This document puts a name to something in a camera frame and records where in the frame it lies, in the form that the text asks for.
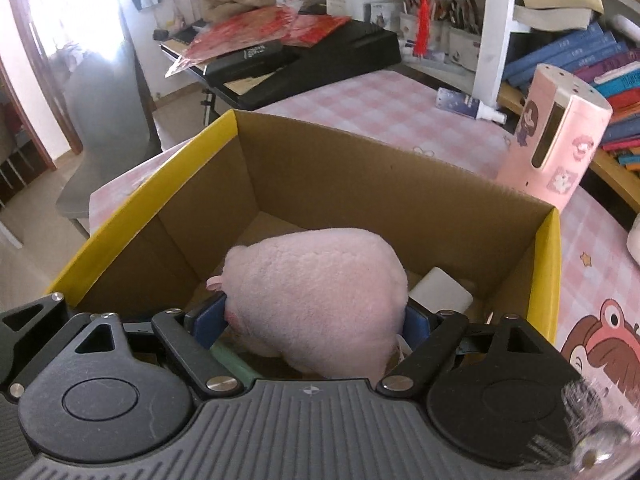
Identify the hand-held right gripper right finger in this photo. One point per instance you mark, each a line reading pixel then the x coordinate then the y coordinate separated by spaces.
pixel 417 330

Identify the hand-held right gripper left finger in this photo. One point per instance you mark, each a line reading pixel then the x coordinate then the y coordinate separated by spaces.
pixel 210 322

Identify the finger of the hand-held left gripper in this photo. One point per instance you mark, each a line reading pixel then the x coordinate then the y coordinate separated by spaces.
pixel 40 332

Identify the white rounded block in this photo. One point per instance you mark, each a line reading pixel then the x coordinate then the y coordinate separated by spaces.
pixel 440 290

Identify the mint green bar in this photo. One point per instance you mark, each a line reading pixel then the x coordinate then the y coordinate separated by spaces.
pixel 235 362

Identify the pink pig plush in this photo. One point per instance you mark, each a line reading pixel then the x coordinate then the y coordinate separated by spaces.
pixel 320 300

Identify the yellow cardboard box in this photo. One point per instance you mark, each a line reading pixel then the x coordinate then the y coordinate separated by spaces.
pixel 350 185

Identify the blurred shiny fuzzy trim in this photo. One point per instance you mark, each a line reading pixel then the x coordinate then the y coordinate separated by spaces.
pixel 605 430

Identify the grey chair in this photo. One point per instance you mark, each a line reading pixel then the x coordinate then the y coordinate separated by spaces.
pixel 110 125

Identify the small white blue bottle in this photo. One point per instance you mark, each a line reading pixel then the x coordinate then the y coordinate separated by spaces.
pixel 457 101

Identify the pink cartoon cylinder container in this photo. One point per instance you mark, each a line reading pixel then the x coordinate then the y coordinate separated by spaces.
pixel 565 135

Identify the black electronic keyboard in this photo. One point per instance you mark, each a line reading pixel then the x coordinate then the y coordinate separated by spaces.
pixel 350 55

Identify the white pen holder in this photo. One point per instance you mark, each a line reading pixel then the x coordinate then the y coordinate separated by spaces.
pixel 435 37
pixel 465 50

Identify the pile of red packets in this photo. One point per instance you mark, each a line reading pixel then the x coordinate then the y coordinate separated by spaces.
pixel 240 35

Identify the white wooden bookshelf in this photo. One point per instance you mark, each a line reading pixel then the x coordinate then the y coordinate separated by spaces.
pixel 492 35

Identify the red tassel ornament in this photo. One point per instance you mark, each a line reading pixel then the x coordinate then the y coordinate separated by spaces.
pixel 423 25

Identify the white small box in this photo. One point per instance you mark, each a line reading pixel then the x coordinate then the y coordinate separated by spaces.
pixel 385 16

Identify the row of colourful books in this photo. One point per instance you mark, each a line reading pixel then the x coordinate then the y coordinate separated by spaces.
pixel 575 52

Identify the cream worn book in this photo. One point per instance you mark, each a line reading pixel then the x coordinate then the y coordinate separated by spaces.
pixel 555 10

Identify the brown door frame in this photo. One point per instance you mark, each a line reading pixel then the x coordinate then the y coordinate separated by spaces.
pixel 50 125

